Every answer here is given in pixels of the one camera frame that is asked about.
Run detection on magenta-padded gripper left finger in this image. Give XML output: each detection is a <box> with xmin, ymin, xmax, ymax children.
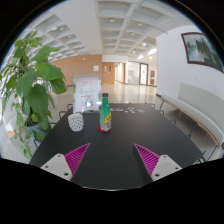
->
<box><xmin>40</xmin><ymin>142</ymin><xmax>92</xmax><ymax>183</ymax></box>

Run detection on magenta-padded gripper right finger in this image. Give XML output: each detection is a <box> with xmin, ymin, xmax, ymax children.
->
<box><xmin>132</xmin><ymin>142</ymin><xmax>184</xmax><ymax>187</ymax></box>

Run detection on green plastic drink bottle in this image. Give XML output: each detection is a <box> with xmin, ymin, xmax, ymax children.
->
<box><xmin>99</xmin><ymin>92</ymin><xmax>113</xmax><ymax>132</ymax></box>

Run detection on white dotted cup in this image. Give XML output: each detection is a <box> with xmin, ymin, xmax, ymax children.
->
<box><xmin>67</xmin><ymin>112</ymin><xmax>85</xmax><ymax>132</ymax></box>

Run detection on long white bench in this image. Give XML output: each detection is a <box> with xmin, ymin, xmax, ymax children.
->
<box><xmin>156</xmin><ymin>82</ymin><xmax>224</xmax><ymax>149</ymax></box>

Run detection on potted green leafy plant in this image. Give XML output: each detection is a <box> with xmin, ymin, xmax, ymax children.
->
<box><xmin>0</xmin><ymin>30</ymin><xmax>68</xmax><ymax>160</ymax></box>

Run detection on clear acrylic sign stand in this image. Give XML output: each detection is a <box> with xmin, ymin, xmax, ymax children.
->
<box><xmin>72</xmin><ymin>75</ymin><xmax>102</xmax><ymax>114</ymax></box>

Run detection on recessed ceiling lights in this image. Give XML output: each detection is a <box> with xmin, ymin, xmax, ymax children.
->
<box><xmin>43</xmin><ymin>16</ymin><xmax>158</xmax><ymax>61</ymax></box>

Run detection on dark-framed landscape painting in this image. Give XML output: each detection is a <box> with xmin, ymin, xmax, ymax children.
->
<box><xmin>180</xmin><ymin>31</ymin><xmax>224</xmax><ymax>74</ymax></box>

